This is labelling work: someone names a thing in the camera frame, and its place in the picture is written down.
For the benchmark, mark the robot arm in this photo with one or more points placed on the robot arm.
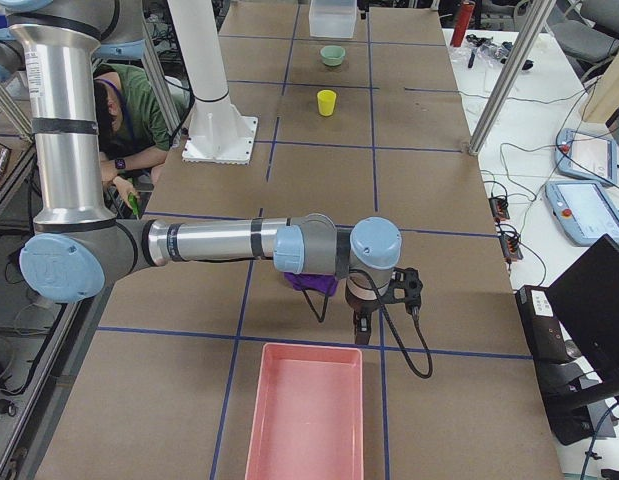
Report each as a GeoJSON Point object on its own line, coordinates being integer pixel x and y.
{"type": "Point", "coordinates": [87, 131]}

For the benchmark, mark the clear plastic box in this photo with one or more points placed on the clear plastic box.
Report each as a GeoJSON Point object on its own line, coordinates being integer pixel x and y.
{"type": "Point", "coordinates": [332, 18]}

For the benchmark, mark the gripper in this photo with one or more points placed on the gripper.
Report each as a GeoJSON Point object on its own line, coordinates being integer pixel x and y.
{"type": "Point", "coordinates": [359, 305]}

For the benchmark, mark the purple cloth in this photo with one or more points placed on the purple cloth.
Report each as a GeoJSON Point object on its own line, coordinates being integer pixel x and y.
{"type": "Point", "coordinates": [324, 284]}

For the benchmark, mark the teach pendant far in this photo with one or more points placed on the teach pendant far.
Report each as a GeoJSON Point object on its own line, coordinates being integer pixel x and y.
{"type": "Point", "coordinates": [587, 156]}

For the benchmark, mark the black computer box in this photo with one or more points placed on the black computer box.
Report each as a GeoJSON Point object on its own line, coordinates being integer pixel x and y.
{"type": "Point", "coordinates": [541, 327]}

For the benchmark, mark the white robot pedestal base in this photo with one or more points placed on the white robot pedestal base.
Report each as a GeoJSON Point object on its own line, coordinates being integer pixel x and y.
{"type": "Point", "coordinates": [217, 131]}

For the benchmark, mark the teach pendant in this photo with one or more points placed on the teach pendant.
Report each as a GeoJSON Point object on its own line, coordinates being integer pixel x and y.
{"type": "Point", "coordinates": [583, 209]}
{"type": "Point", "coordinates": [587, 156]}

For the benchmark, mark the red bottle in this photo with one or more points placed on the red bottle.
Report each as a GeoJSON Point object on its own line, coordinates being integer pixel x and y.
{"type": "Point", "coordinates": [464, 16]}

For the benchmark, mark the pink plastic bin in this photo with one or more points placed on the pink plastic bin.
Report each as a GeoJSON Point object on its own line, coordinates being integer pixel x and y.
{"type": "Point", "coordinates": [308, 415]}

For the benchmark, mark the aluminium frame post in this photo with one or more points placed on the aluminium frame post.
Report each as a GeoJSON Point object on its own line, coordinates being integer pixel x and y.
{"type": "Point", "coordinates": [523, 44]}

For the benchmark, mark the yellow paper cup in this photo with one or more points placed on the yellow paper cup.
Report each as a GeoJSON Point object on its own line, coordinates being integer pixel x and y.
{"type": "Point", "coordinates": [326, 101]}

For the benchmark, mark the green ceramic bowl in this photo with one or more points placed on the green ceramic bowl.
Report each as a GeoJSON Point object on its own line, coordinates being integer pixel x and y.
{"type": "Point", "coordinates": [332, 55]}

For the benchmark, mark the teach pendant near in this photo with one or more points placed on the teach pendant near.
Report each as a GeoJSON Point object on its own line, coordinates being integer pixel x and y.
{"type": "Point", "coordinates": [583, 209]}

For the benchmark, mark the person in green shirt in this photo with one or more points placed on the person in green shirt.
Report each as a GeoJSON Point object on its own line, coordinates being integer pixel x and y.
{"type": "Point", "coordinates": [132, 132]}

